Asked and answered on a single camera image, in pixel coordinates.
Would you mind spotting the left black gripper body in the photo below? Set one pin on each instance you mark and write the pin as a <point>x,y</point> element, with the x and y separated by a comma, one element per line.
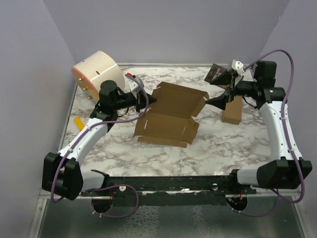
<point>127,100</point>

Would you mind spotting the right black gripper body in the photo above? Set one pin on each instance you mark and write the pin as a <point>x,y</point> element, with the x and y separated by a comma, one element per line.
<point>241,88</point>

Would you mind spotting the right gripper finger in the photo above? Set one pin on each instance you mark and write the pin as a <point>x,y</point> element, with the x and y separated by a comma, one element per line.
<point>223,79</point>
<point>221,101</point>

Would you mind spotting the brown cardboard box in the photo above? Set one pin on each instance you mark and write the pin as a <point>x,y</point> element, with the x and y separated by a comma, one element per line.
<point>170,120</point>

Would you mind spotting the yellow rectangular block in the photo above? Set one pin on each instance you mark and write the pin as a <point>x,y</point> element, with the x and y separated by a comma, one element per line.
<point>79,123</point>

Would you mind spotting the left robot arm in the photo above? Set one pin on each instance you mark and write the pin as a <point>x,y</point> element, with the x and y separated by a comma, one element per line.
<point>62,173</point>

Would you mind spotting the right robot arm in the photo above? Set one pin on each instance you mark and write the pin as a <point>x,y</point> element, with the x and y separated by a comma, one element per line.
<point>287,167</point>

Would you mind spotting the small folded cardboard box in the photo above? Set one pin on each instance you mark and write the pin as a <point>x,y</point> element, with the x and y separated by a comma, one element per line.
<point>233,111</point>

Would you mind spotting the dark book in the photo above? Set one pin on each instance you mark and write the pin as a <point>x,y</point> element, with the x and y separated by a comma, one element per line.
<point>214,71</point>

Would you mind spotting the cream cylindrical drum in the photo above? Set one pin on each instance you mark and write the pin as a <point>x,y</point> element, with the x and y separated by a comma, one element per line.
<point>94,70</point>

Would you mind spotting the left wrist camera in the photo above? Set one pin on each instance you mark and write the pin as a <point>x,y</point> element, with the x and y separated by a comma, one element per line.
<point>134,83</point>

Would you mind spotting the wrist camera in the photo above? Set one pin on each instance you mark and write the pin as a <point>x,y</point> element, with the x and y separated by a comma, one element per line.
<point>236,68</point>
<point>134,83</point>

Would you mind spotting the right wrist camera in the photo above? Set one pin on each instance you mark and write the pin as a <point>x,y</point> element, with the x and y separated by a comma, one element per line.
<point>236,68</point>

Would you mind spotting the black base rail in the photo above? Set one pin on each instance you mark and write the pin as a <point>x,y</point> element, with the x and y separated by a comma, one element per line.
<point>168,191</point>

